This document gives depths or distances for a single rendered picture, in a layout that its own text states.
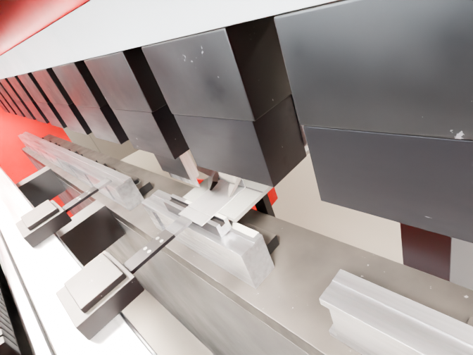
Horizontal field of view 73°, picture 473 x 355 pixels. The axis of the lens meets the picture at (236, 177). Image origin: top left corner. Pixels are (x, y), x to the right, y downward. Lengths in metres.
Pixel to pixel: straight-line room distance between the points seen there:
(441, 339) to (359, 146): 0.28
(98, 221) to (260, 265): 0.71
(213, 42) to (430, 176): 0.20
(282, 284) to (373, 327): 0.22
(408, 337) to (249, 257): 0.28
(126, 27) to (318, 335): 0.51
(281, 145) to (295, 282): 0.35
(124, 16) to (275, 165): 0.23
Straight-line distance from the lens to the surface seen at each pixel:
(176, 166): 0.59
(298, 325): 0.59
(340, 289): 0.50
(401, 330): 0.46
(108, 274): 0.60
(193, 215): 0.66
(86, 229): 1.20
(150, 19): 0.36
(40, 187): 1.90
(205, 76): 0.33
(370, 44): 0.21
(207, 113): 0.35
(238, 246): 0.60
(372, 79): 0.22
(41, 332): 0.70
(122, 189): 1.05
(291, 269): 0.66
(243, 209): 0.62
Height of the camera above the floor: 1.37
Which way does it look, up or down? 31 degrees down
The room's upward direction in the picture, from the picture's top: 22 degrees counter-clockwise
